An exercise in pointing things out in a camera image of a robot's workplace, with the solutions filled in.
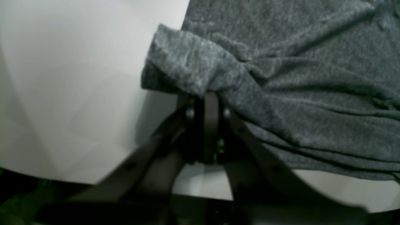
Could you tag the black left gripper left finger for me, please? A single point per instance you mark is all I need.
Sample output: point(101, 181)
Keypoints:
point(138, 191)

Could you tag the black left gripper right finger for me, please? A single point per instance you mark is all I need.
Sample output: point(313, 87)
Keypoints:
point(265, 191)

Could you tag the grey t-shirt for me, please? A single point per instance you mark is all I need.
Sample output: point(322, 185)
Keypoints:
point(316, 81)

